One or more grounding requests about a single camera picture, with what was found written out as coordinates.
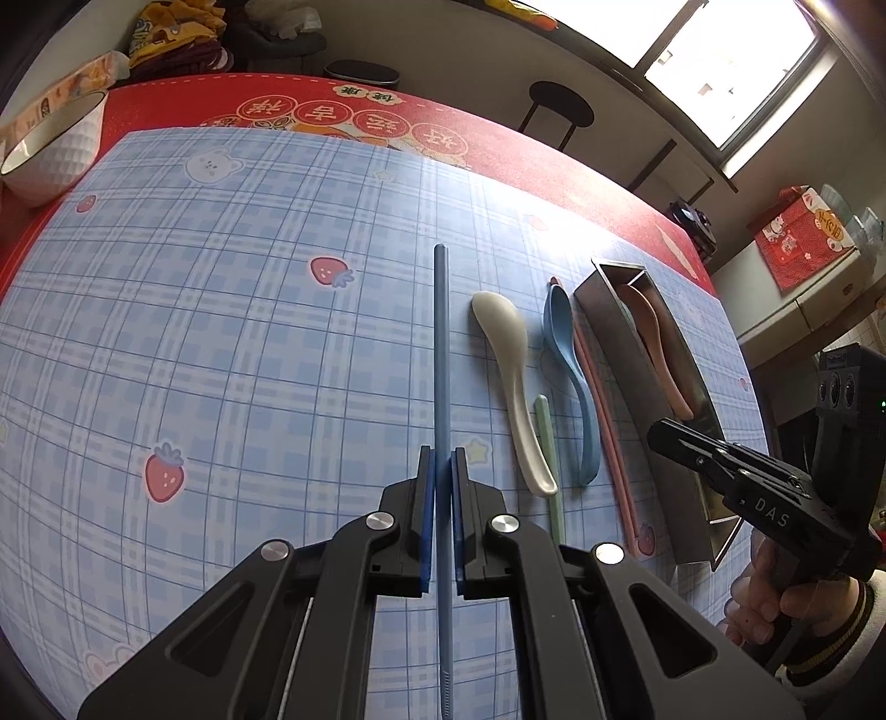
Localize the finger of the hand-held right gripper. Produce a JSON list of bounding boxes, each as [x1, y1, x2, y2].
[[647, 417, 735, 496]]

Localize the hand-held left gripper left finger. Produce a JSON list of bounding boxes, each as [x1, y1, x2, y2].
[[76, 446, 439, 720]]

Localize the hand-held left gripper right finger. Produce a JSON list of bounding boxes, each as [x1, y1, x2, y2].
[[450, 446, 807, 720]]

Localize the metal utensil tray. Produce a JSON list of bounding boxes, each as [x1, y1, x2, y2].
[[574, 258, 749, 572]]

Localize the pink spoon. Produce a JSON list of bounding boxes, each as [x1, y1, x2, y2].
[[623, 282, 695, 421]]

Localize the blue chopstick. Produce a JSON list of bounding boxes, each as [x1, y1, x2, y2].
[[432, 244, 456, 720]]

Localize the person's right forearm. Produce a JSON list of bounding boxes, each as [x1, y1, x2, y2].
[[781, 573, 886, 688]]

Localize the person's right hand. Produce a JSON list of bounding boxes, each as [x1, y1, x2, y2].
[[716, 533, 863, 652]]

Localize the pink chopstick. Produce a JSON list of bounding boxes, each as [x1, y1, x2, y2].
[[548, 277, 645, 543]]

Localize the green chopstick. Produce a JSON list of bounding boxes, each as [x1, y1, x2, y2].
[[532, 394, 568, 548]]

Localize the white fridge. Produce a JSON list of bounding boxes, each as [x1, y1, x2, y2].
[[734, 259, 886, 369]]

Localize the blue spoon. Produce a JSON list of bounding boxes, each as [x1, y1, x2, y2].
[[542, 282, 600, 486]]

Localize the white spoon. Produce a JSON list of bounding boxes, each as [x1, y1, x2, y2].
[[471, 291, 560, 497]]

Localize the blue plaid tablecloth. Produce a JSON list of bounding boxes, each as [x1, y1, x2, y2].
[[0, 128, 771, 720]]

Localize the black round stool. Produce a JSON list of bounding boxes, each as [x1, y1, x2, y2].
[[517, 81, 595, 151]]

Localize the window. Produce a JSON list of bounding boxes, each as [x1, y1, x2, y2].
[[629, 0, 840, 151]]

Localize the black round flat object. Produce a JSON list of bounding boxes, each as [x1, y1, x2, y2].
[[323, 59, 398, 89]]

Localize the yellow item on windowsill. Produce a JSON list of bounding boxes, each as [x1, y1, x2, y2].
[[485, 0, 559, 30]]

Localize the red printed tablecloth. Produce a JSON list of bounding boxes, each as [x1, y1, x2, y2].
[[0, 73, 715, 300]]

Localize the dark bag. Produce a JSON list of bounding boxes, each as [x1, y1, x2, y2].
[[228, 12, 328, 65]]

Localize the white bowl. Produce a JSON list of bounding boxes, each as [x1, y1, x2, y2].
[[0, 90, 110, 207]]

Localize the clear plastic bag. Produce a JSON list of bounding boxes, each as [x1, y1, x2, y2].
[[245, 0, 314, 23]]

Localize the yellow clothing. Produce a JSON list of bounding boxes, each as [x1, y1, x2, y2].
[[127, 0, 230, 71]]

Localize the orange printed packet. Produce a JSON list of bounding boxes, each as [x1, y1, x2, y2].
[[0, 52, 130, 136]]

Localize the black chair frame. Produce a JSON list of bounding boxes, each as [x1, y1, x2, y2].
[[626, 138, 715, 203]]

